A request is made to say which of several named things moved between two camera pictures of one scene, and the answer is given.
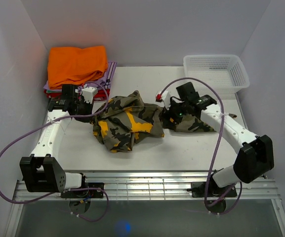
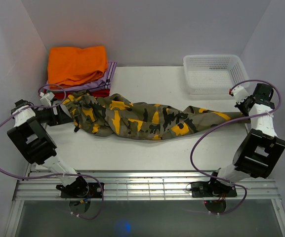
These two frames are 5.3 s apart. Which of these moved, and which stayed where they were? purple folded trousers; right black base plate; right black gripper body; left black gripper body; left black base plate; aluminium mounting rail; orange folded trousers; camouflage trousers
Moved: camouflage trousers; left black gripper body; right black gripper body
Stayed: aluminium mounting rail; right black base plate; left black base plate; purple folded trousers; orange folded trousers
